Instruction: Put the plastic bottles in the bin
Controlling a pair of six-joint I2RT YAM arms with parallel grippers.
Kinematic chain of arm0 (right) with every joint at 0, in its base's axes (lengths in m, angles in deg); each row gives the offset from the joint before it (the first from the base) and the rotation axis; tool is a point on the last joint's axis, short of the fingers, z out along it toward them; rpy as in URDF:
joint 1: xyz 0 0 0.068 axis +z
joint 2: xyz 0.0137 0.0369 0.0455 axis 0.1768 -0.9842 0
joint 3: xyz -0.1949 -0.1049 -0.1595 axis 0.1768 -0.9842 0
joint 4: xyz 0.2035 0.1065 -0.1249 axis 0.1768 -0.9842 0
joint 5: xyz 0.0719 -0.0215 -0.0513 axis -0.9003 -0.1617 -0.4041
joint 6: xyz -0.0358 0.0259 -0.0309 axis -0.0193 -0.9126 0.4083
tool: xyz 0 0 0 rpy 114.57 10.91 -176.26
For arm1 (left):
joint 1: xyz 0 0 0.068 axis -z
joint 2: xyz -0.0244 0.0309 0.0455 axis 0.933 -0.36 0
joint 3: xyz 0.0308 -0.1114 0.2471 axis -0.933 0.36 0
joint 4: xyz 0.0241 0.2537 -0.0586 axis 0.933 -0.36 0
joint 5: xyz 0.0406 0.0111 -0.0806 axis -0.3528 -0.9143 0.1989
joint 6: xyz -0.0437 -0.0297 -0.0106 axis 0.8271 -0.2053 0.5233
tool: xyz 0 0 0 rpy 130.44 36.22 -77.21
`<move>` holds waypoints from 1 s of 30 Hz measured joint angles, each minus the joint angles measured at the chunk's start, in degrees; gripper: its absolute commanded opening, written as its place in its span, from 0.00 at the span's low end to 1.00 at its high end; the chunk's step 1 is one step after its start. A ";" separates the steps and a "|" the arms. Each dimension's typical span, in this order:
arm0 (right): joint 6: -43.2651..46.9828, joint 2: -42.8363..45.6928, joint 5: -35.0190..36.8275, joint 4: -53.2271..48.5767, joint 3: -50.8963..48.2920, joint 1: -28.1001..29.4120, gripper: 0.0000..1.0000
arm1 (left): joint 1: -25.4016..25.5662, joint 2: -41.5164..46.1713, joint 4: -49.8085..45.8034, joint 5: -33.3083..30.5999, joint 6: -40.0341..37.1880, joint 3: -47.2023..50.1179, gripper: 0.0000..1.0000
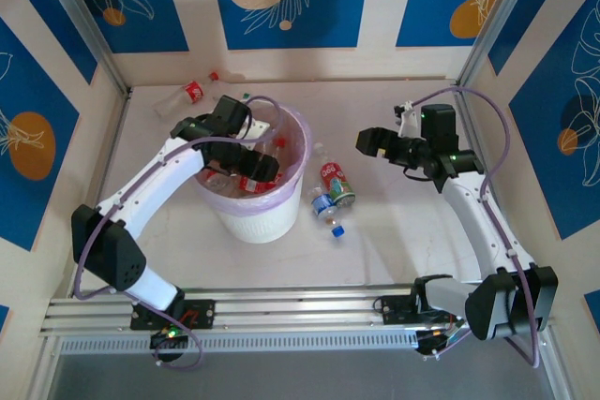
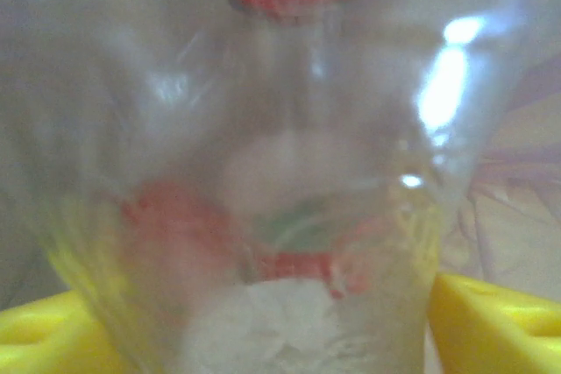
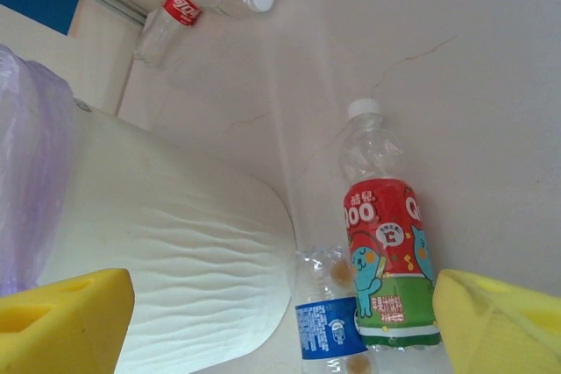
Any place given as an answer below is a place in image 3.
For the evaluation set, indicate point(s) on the purple plastic bin liner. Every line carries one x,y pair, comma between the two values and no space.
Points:
30,150

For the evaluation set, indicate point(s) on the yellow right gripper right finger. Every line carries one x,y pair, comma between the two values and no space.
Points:
499,330

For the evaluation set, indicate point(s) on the white plastic bin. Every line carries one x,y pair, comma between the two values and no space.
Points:
175,225

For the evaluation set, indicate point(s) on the blue label water bottle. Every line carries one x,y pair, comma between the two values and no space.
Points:
324,330

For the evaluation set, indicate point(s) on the red label cola bottle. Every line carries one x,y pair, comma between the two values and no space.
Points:
179,6

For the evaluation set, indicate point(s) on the red green Qoo bottle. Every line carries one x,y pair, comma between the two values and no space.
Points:
385,238

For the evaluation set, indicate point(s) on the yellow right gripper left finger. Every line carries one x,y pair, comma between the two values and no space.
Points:
61,326

